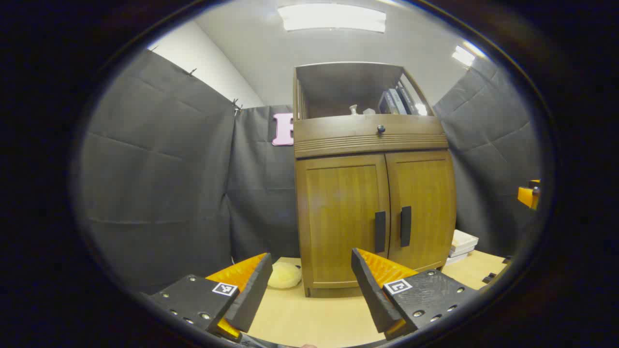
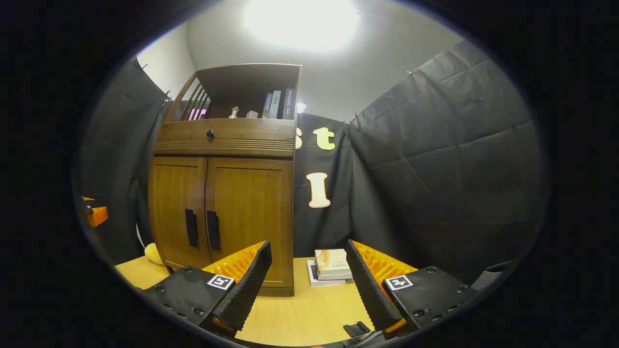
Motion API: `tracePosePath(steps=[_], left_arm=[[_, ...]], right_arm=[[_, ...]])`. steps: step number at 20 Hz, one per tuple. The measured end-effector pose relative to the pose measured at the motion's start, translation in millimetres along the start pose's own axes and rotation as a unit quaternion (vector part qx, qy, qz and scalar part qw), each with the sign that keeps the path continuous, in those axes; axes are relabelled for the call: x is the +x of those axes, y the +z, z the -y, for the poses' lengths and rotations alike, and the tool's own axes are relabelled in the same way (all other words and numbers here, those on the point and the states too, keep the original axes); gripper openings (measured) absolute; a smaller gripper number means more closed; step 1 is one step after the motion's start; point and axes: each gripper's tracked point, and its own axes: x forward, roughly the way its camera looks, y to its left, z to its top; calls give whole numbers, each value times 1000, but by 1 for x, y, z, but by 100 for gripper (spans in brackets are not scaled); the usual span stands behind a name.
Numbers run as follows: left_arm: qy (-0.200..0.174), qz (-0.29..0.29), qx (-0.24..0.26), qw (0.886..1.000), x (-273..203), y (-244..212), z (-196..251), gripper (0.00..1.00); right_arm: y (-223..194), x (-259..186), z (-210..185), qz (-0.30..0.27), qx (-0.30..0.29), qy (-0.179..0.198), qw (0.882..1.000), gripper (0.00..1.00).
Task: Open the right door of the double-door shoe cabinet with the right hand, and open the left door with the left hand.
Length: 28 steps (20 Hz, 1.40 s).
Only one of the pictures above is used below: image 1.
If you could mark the plain white book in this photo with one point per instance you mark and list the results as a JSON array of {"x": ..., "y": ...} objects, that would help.
[{"x": 455, "y": 259}]

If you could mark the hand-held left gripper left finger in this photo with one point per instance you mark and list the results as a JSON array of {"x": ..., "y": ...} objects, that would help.
[{"x": 254, "y": 290}]

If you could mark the small white cup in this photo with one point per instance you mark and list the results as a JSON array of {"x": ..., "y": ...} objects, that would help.
[{"x": 369, "y": 111}]

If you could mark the white book with yellow patch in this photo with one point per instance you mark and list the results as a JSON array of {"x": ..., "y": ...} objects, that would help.
[{"x": 465, "y": 238}]

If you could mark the small black clamp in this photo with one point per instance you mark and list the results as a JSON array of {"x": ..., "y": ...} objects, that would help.
[{"x": 489, "y": 278}]

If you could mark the black backdrop cloth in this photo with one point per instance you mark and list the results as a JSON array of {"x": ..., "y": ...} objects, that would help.
[{"x": 159, "y": 169}]

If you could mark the small clear pump bottle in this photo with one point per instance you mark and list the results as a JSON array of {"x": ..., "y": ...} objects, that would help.
[{"x": 353, "y": 110}]

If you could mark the wooden shoe cabinet door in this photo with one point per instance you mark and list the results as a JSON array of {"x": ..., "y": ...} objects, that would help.
[
  {"x": 428, "y": 193},
  {"x": 338, "y": 217}
]

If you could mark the pale yellow sponge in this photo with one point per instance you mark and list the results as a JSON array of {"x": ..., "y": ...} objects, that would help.
[{"x": 284, "y": 275}]

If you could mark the light grey book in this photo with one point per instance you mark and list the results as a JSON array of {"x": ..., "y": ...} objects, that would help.
[{"x": 396, "y": 101}]

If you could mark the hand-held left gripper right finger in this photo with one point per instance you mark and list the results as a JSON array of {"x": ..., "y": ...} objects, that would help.
[{"x": 370, "y": 290}]

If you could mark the wooden double-door shoe cabinet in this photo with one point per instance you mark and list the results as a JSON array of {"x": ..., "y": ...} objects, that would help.
[{"x": 338, "y": 87}]

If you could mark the large ceiling light panel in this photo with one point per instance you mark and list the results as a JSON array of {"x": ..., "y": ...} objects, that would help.
[{"x": 331, "y": 18}]

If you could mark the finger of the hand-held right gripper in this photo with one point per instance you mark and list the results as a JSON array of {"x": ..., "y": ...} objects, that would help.
[{"x": 526, "y": 196}]

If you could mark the wooden cabinet drawer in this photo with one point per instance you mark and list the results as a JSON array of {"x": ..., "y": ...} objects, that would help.
[{"x": 338, "y": 130}]

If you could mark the small ceiling light panel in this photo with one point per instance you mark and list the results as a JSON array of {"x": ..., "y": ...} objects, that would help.
[{"x": 463, "y": 55}]

